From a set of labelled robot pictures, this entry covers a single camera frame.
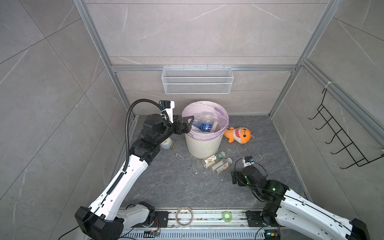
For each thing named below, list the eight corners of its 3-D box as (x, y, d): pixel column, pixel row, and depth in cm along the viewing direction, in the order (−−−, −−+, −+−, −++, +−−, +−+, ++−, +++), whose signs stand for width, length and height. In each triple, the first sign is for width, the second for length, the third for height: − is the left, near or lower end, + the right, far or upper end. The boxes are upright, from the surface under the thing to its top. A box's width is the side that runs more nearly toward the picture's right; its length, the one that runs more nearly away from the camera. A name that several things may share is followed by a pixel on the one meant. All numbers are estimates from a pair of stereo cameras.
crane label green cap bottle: (206, 169, 92) (206, 165, 88) (202, 163, 95) (202, 159, 90) (225, 158, 97) (226, 154, 93) (221, 153, 100) (222, 149, 95)
